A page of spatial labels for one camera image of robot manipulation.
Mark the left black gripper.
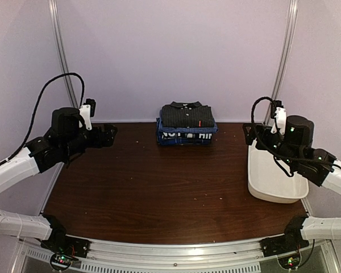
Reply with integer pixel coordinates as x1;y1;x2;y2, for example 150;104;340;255
62;124;117;159

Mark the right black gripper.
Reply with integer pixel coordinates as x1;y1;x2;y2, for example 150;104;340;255
243;123;299;169

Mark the blue checked shirt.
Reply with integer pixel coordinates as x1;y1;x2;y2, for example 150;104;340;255
156;118;218;134

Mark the dark blue printed shirt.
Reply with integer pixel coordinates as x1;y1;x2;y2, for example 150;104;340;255
156;129;215;146

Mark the dark striped long sleeve shirt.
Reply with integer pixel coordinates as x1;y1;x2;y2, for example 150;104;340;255
160;101;215;128

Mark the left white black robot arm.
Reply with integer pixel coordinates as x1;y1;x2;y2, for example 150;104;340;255
0;104;117;253

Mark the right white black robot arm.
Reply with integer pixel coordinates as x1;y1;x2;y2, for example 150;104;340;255
242;115;341;251

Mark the white plastic bin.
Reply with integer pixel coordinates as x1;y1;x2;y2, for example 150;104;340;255
248;141;309;204

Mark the left circuit board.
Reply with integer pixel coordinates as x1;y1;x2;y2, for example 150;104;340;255
49;254;73;271

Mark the circuit board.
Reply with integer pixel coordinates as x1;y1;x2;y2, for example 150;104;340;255
49;254;73;271
278;255;301;270

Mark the right circuit board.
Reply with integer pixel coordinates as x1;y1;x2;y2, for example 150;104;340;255
278;255;301;270

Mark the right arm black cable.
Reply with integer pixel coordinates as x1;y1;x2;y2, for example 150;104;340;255
250;96;293;177

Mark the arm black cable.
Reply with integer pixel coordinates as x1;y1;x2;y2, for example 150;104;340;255
250;96;293;177
0;72;86;171

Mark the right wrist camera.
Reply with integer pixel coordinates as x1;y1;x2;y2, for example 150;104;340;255
271;100;287;135

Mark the right aluminium frame post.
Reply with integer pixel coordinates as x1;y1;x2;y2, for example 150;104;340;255
263;0;298;126

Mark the aluminium frame post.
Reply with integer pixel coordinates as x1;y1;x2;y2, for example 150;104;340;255
263;0;298;126
48;0;78;108

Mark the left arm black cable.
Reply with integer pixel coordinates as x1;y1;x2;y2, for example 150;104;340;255
0;72;86;171

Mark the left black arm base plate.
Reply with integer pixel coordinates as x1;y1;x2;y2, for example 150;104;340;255
40;235;90;258

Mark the front aluminium rail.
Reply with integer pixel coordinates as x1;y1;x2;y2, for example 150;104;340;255
11;238;340;272

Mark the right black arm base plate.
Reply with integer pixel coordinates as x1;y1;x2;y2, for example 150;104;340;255
260;234;309;257

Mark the left aluminium frame post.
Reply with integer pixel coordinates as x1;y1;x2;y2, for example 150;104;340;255
48;0;78;108

